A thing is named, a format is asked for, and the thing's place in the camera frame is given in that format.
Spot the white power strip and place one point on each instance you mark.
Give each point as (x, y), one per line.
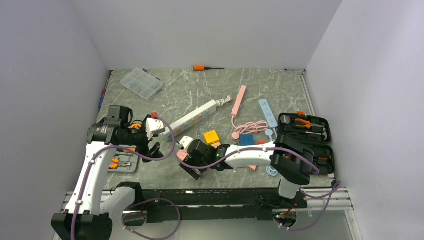
(198, 115)

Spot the grey tool tray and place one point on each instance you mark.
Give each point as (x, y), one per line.
(124, 162)

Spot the clear plastic screw box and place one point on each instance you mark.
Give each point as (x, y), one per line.
(141, 83)

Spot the pink power strip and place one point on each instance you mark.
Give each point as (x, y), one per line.
(238, 101)

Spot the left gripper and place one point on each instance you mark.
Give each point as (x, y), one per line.
(143, 150)

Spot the orange handled screwdriver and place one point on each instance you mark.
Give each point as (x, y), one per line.
(200, 68)

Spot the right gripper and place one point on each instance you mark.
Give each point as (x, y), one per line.
(190, 159)

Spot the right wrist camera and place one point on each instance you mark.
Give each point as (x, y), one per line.
(185, 142)

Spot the blue cube socket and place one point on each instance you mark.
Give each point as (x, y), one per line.
(246, 140)

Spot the light blue power strip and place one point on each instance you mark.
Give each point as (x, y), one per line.
(268, 113)

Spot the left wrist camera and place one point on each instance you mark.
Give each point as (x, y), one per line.
(154, 126)

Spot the pink cube socket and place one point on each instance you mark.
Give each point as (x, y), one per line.
(182, 155)

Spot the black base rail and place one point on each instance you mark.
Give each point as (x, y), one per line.
(261, 204)

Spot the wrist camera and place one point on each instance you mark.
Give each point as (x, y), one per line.
(154, 126)
(185, 142)

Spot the yellow cube socket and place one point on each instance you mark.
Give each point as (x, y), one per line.
(211, 137)

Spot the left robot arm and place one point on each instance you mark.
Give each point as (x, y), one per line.
(86, 216)

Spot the black tool case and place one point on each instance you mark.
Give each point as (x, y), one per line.
(312, 131)

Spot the beige cube socket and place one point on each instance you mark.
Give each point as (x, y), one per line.
(216, 145)

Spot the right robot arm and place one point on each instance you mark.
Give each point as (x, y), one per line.
(291, 159)

